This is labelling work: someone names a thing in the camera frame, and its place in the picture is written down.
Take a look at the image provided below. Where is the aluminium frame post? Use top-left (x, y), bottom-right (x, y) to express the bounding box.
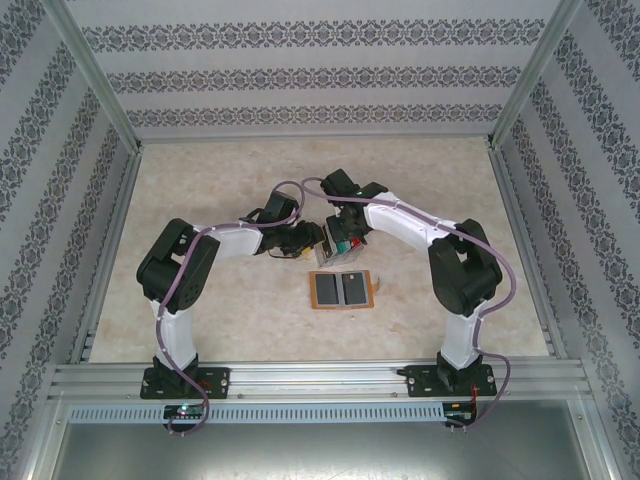
top-left (485, 0), bottom-right (587, 151)
top-left (43, 0), bottom-right (146, 154)

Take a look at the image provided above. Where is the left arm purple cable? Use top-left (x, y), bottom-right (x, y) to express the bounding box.
top-left (155, 182), bottom-right (309, 436)

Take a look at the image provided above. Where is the aluminium table edge rail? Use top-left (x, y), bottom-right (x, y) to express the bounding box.
top-left (67, 147), bottom-right (146, 365)
top-left (134, 130), bottom-right (496, 145)
top-left (485, 144), bottom-right (571, 361)

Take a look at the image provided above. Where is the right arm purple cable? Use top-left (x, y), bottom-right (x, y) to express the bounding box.
top-left (302, 177), bottom-right (519, 431)

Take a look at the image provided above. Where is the orange card holder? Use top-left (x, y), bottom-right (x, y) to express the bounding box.
top-left (308, 268), bottom-right (383, 312)

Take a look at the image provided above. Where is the black credit card with chip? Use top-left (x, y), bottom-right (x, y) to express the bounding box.
top-left (343, 272), bottom-right (369, 306)

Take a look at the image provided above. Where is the slotted grey cable duct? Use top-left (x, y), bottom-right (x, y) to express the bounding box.
top-left (67, 402), bottom-right (446, 424)

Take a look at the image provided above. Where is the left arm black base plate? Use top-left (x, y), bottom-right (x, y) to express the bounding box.
top-left (139, 366), bottom-right (231, 400)

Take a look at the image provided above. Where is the clear acrylic card stand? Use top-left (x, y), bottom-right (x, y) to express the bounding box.
top-left (313, 223), bottom-right (372, 270)

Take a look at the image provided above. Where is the aluminium mounting rail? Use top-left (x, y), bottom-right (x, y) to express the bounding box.
top-left (49, 362), bottom-right (586, 401)

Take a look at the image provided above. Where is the grey metal panel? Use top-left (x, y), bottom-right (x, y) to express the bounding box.
top-left (49, 422), bottom-right (611, 480)

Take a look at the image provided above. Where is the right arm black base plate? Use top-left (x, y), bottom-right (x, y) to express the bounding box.
top-left (407, 363), bottom-right (499, 399)

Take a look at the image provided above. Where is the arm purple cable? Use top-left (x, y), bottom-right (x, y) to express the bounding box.
top-left (302, 177), bottom-right (519, 431)
top-left (155, 182), bottom-right (309, 436)

